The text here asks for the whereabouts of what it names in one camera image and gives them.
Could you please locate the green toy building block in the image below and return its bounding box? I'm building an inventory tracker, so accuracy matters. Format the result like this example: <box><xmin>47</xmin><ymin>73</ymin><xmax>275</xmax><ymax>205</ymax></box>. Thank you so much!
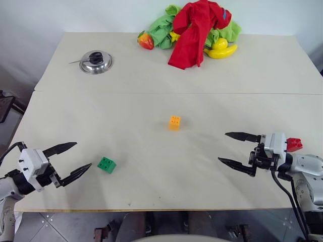
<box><xmin>97</xmin><ymin>156</ymin><xmax>117</xmax><ymax>174</ymax></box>

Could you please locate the yellow toy lemon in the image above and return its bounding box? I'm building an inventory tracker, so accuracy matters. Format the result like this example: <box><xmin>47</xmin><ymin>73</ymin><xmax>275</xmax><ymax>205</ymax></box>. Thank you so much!
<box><xmin>212</xmin><ymin>38</ymin><xmax>229</xmax><ymax>50</ymax></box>

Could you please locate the yellow toy building block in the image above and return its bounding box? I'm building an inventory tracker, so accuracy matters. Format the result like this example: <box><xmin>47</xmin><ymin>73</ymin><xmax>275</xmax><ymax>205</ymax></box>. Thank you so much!
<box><xmin>168</xmin><ymin>115</ymin><xmax>182</xmax><ymax>132</ymax></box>

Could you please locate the red crumpled cloth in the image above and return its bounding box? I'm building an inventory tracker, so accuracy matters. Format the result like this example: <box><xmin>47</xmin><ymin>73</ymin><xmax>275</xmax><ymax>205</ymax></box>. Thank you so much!
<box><xmin>168</xmin><ymin>0</ymin><xmax>233</xmax><ymax>71</ymax></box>

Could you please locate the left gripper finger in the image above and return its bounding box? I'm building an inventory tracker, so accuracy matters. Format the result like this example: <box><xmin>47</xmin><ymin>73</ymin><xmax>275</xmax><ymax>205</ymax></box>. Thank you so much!
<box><xmin>42</xmin><ymin>142</ymin><xmax>78</xmax><ymax>160</ymax></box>
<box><xmin>58</xmin><ymin>162</ymin><xmax>93</xmax><ymax>188</ymax></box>

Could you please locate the green crumpled cloth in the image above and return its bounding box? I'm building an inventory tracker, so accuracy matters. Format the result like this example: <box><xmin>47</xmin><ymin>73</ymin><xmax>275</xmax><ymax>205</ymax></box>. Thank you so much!
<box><xmin>145</xmin><ymin>4</ymin><xmax>243</xmax><ymax>50</ymax></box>

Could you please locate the red toy strawberry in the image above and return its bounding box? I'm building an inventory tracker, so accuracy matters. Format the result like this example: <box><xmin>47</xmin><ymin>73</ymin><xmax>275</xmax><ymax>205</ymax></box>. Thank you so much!
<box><xmin>137</xmin><ymin>30</ymin><xmax>155</xmax><ymax>50</ymax></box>

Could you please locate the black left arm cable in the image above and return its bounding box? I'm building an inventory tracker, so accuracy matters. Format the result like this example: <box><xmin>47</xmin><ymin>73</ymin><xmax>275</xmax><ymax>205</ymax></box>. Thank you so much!
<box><xmin>0</xmin><ymin>141</ymin><xmax>28</xmax><ymax>166</ymax></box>

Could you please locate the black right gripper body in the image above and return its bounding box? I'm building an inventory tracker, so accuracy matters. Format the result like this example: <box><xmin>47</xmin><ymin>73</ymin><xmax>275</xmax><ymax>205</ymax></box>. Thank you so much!
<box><xmin>248</xmin><ymin>135</ymin><xmax>280</xmax><ymax>174</ymax></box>

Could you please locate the steel pot lid black knob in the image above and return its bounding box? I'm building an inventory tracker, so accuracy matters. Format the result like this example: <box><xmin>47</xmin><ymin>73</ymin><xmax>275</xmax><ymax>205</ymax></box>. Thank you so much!
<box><xmin>79</xmin><ymin>50</ymin><xmax>114</xmax><ymax>75</ymax></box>

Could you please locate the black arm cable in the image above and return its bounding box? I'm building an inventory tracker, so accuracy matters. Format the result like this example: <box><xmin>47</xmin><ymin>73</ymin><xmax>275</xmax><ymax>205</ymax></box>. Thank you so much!
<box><xmin>271</xmin><ymin>168</ymin><xmax>311</xmax><ymax>241</ymax></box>
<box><xmin>0</xmin><ymin>141</ymin><xmax>28</xmax><ymax>166</ymax></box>

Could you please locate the red toy building block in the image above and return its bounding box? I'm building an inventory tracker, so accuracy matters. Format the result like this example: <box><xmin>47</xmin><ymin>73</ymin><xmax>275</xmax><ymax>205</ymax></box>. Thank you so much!
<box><xmin>286</xmin><ymin>137</ymin><xmax>304</xmax><ymax>153</ymax></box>

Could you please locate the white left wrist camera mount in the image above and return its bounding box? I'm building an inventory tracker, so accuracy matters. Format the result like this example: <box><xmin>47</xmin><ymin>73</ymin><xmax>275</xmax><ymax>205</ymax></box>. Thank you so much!
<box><xmin>18</xmin><ymin>148</ymin><xmax>50</xmax><ymax>193</ymax></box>

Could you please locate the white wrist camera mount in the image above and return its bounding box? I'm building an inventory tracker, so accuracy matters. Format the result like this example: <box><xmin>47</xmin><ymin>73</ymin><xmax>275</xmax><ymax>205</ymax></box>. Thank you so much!
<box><xmin>18</xmin><ymin>148</ymin><xmax>50</xmax><ymax>193</ymax></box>
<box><xmin>262</xmin><ymin>132</ymin><xmax>289</xmax><ymax>162</ymax></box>

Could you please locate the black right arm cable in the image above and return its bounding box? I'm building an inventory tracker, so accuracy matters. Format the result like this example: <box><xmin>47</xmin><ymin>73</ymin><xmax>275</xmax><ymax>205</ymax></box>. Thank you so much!
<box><xmin>271</xmin><ymin>168</ymin><xmax>311</xmax><ymax>241</ymax></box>

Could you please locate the rusty brown metal bracket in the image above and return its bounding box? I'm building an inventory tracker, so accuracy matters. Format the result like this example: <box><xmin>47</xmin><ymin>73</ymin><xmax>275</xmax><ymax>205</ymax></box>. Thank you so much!
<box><xmin>93</xmin><ymin>226</ymin><xmax>108</xmax><ymax>242</ymax></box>

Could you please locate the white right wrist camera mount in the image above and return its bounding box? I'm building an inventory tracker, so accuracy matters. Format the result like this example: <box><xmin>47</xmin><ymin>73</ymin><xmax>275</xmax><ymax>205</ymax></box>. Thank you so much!
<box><xmin>262</xmin><ymin>132</ymin><xmax>289</xmax><ymax>162</ymax></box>

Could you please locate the yellow toy banana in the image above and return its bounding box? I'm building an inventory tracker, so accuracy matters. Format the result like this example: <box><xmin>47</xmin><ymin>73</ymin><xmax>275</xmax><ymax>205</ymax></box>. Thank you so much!
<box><xmin>203</xmin><ymin>44</ymin><xmax>239</xmax><ymax>60</ymax></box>

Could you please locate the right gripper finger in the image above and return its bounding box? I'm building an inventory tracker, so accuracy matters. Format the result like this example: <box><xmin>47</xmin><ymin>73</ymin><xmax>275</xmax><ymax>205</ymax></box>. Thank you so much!
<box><xmin>225</xmin><ymin>131</ymin><xmax>262</xmax><ymax>143</ymax></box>
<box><xmin>218</xmin><ymin>157</ymin><xmax>258</xmax><ymax>176</ymax></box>

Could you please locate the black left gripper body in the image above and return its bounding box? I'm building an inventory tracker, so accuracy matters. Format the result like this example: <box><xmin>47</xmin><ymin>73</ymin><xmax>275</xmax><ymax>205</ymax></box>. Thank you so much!
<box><xmin>36</xmin><ymin>158</ymin><xmax>62</xmax><ymax>189</ymax></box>

